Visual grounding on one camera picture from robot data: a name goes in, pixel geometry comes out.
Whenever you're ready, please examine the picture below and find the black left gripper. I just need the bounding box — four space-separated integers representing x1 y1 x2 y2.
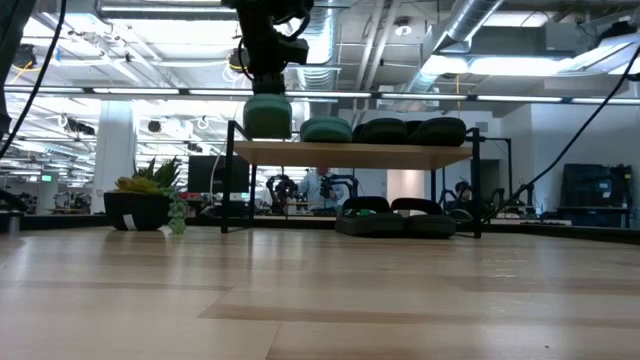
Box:
239 14 291 96

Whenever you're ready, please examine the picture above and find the teal rubber slide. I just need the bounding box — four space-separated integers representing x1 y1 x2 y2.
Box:
299 115 354 144
242 93 294 141

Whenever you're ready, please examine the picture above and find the black ceiling spotlight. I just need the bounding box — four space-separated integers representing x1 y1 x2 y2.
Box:
12 43 38 70
227 47 251 75

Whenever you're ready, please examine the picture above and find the black computer monitor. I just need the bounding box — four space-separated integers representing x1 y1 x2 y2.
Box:
187 154 251 194

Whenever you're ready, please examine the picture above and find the person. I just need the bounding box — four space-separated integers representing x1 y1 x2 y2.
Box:
294 167 347 214
451 179 475 214

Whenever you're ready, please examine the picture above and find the long ceiling light bar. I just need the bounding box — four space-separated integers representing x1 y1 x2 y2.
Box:
0 85 640 105

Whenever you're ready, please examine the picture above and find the white pillar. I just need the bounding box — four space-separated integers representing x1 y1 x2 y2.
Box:
91 99 137 216

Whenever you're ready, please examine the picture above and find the succulent plant in black pot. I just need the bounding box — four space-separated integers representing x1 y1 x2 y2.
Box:
103 155 189 235

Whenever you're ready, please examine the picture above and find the large black display screen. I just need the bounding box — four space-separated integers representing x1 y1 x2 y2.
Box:
562 163 635 209

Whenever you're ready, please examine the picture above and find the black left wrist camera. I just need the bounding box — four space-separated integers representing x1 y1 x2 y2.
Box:
276 37 310 65

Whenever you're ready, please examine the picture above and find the silver ribbed ceiling duct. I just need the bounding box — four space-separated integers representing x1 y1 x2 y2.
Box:
294 0 342 132

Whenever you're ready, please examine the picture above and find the wooden shelf with black frame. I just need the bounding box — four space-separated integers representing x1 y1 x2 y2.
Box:
221 119 514 240

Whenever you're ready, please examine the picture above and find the silver ceiling air duct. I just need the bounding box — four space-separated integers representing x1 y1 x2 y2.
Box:
399 0 506 96

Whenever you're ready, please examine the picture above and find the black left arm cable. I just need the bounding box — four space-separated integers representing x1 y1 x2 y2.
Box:
0 0 68 160

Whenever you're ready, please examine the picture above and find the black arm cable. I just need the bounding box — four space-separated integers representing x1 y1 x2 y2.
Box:
482 44 640 224
0 0 68 160

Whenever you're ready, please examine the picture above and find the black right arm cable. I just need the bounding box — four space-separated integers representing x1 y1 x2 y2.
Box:
482 44 640 224

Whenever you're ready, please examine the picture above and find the black aluminium rig frame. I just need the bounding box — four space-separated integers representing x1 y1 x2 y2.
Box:
0 213 640 246

